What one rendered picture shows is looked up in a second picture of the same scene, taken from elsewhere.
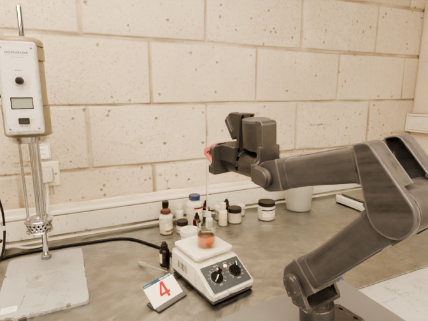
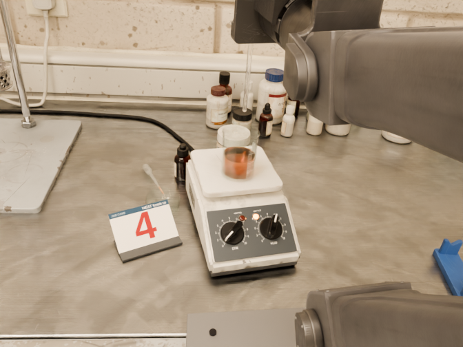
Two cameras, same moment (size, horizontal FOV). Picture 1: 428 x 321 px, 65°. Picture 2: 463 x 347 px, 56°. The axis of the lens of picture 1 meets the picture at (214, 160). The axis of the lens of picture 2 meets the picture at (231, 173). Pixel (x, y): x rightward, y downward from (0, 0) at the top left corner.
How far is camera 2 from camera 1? 35 cm
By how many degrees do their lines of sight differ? 28
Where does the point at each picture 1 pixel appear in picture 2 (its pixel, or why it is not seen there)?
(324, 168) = (446, 96)
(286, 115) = not seen: outside the picture
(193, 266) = (199, 203)
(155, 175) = (220, 25)
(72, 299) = (18, 200)
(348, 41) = not seen: outside the picture
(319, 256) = (369, 326)
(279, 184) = (329, 105)
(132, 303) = (94, 233)
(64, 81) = not seen: outside the picture
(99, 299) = (55, 211)
